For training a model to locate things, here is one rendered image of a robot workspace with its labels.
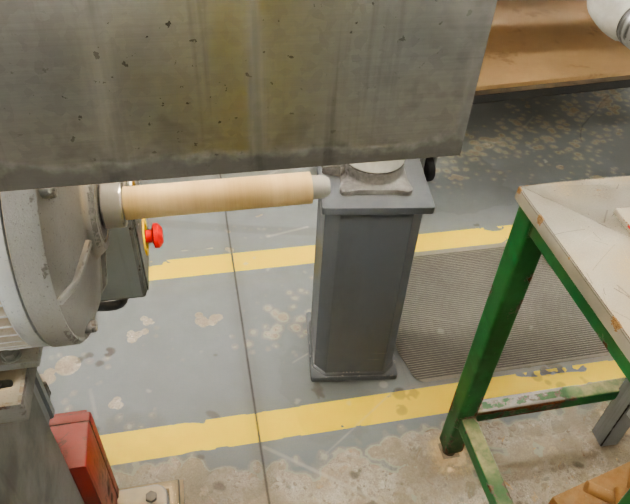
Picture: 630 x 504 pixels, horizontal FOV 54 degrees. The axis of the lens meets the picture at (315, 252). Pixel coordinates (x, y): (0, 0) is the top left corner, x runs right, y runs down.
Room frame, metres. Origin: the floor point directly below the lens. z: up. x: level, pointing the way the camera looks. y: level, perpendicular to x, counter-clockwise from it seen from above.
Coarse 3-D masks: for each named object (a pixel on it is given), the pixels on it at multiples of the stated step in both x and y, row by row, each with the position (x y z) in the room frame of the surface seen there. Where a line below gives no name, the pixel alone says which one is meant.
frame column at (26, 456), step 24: (0, 432) 0.38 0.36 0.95; (24, 432) 0.43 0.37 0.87; (48, 432) 0.49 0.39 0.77; (0, 456) 0.36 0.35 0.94; (24, 456) 0.40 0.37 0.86; (48, 456) 0.45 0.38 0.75; (0, 480) 0.33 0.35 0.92; (24, 480) 0.37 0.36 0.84; (48, 480) 0.42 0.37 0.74; (72, 480) 0.49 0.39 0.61
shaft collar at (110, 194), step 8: (104, 184) 0.45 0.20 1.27; (112, 184) 0.45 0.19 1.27; (120, 184) 0.46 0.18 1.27; (104, 192) 0.44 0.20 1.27; (112, 192) 0.44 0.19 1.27; (120, 192) 0.45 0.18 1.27; (104, 200) 0.44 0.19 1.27; (112, 200) 0.44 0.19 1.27; (120, 200) 0.44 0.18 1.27; (104, 208) 0.43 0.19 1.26; (112, 208) 0.43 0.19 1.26; (120, 208) 0.44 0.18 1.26; (104, 216) 0.43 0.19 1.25; (112, 216) 0.43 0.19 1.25; (120, 216) 0.43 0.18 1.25; (104, 224) 0.43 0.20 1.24; (112, 224) 0.43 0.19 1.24; (120, 224) 0.43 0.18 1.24
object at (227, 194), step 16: (256, 176) 0.49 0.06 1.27; (272, 176) 0.49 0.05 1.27; (288, 176) 0.49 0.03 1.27; (304, 176) 0.49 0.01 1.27; (128, 192) 0.45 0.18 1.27; (144, 192) 0.45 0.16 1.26; (160, 192) 0.46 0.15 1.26; (176, 192) 0.46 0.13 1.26; (192, 192) 0.46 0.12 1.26; (208, 192) 0.46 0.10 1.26; (224, 192) 0.47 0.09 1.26; (240, 192) 0.47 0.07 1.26; (256, 192) 0.47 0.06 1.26; (272, 192) 0.48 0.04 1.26; (288, 192) 0.48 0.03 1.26; (304, 192) 0.48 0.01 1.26; (128, 208) 0.44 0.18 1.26; (144, 208) 0.44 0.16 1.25; (160, 208) 0.45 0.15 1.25; (176, 208) 0.45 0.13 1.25; (192, 208) 0.45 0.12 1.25; (208, 208) 0.46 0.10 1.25; (224, 208) 0.46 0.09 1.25; (240, 208) 0.47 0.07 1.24
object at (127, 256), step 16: (128, 224) 0.63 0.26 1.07; (144, 224) 0.73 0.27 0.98; (112, 240) 0.63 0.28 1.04; (128, 240) 0.63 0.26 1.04; (144, 240) 0.69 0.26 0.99; (112, 256) 0.63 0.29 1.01; (128, 256) 0.63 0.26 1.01; (144, 256) 0.67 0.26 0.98; (112, 272) 0.62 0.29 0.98; (128, 272) 0.63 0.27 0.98; (144, 272) 0.64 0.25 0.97; (112, 288) 0.62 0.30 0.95; (128, 288) 0.63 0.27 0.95; (144, 288) 0.64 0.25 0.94; (112, 304) 0.65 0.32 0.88
